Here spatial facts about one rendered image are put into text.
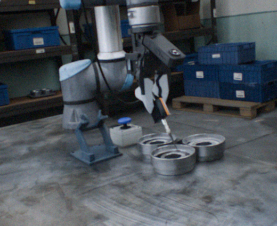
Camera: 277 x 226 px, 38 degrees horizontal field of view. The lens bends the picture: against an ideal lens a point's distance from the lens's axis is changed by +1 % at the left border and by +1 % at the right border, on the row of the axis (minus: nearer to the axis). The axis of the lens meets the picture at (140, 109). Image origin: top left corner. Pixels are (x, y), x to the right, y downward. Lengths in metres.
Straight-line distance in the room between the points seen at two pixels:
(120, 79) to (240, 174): 0.68
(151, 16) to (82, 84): 0.53
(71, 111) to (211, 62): 3.65
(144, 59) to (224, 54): 3.88
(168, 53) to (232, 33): 5.08
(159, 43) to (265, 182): 0.38
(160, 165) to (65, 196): 0.22
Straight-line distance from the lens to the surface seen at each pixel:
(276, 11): 5.46
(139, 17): 0.95
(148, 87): 0.96
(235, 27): 5.92
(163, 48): 0.91
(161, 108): 0.96
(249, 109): 4.49
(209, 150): 0.95
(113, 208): 0.78
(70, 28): 4.54
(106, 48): 1.42
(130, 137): 1.14
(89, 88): 1.41
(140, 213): 0.75
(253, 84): 4.62
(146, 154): 1.01
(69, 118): 1.42
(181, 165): 0.88
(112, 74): 1.42
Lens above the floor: 1.13
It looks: 12 degrees down
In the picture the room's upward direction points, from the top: 6 degrees counter-clockwise
